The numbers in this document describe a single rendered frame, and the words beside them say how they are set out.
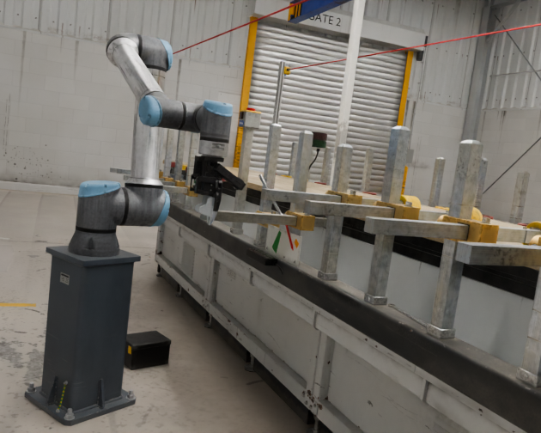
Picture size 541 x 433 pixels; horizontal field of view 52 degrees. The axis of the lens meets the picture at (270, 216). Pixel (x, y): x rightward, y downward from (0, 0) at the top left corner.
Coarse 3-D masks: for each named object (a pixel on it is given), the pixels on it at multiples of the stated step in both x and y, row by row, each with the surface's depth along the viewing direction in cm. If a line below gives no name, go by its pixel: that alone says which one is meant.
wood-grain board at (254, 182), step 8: (232, 168) 425; (248, 176) 335; (256, 176) 347; (280, 176) 392; (248, 184) 277; (256, 184) 269; (280, 184) 294; (288, 184) 304; (312, 184) 337; (320, 184) 351; (320, 192) 264; (360, 192) 307; (424, 208) 245; (432, 208) 252; (504, 224) 209; (512, 224) 214; (432, 240) 157; (440, 240) 154
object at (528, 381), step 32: (192, 224) 280; (224, 224) 260; (288, 288) 185; (320, 288) 166; (352, 288) 162; (352, 320) 150; (384, 320) 138; (416, 352) 126; (448, 352) 117; (480, 352) 117; (448, 384) 117; (480, 384) 109; (512, 384) 103; (512, 416) 102
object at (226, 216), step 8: (216, 216) 173; (224, 216) 174; (232, 216) 175; (240, 216) 176; (248, 216) 177; (256, 216) 178; (264, 216) 180; (272, 216) 181; (280, 216) 182; (288, 216) 183; (296, 216) 185; (280, 224) 183; (288, 224) 184; (320, 224) 189
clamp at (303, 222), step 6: (288, 210) 191; (300, 216) 183; (306, 216) 182; (312, 216) 183; (300, 222) 183; (306, 222) 182; (312, 222) 183; (300, 228) 182; (306, 228) 183; (312, 228) 184
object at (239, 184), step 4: (220, 164) 169; (216, 168) 169; (220, 168) 169; (224, 168) 170; (216, 172) 171; (220, 172) 170; (224, 172) 170; (228, 172) 171; (224, 176) 170; (228, 176) 171; (232, 176) 171; (228, 180) 172; (232, 180) 171; (236, 180) 172; (240, 180) 173; (232, 184) 173; (236, 184) 172; (240, 184) 173; (244, 184) 173; (236, 188) 173; (240, 188) 173
